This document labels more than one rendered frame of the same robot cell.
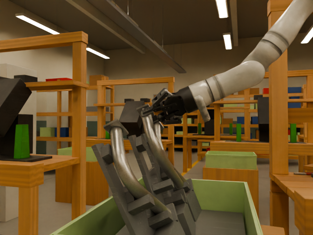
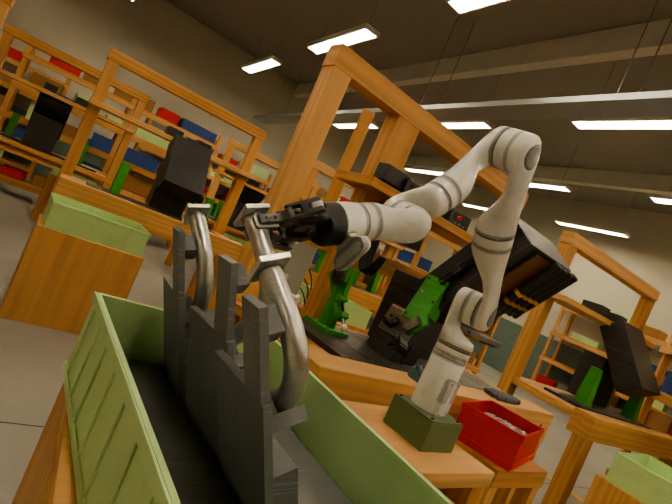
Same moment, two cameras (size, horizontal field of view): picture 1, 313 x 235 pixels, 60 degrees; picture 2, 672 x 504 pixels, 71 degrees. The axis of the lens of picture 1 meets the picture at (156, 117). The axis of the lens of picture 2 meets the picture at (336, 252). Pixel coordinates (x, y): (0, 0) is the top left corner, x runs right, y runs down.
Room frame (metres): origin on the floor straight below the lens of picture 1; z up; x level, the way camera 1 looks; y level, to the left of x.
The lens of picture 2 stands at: (0.26, 0.49, 1.22)
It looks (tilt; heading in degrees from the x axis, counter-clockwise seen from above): 1 degrees down; 310
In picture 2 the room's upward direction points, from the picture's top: 23 degrees clockwise
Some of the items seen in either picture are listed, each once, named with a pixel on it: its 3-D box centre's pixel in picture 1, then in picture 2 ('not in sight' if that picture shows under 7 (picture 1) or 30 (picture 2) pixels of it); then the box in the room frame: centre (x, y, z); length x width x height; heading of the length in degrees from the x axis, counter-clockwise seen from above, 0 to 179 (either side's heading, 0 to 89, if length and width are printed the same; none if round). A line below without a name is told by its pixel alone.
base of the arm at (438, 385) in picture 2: not in sight; (440, 377); (0.75, -0.69, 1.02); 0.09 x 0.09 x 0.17; 88
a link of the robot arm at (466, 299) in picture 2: not in sight; (464, 321); (0.75, -0.69, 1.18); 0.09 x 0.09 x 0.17; 6
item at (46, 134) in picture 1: (63, 124); not in sight; (6.57, 2.26, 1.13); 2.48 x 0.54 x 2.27; 73
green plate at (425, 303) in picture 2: not in sight; (430, 301); (1.16, -1.28, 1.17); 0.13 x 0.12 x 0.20; 78
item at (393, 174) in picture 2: not in sight; (392, 177); (1.49, -1.13, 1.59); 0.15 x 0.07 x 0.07; 78
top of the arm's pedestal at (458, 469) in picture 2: not in sight; (411, 442); (0.75, -0.69, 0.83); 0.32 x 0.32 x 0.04; 79
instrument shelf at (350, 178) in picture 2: not in sight; (420, 215); (1.46, -1.42, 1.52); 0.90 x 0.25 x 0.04; 78
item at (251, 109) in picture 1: (248, 124); (109, 155); (8.14, -2.77, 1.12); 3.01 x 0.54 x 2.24; 73
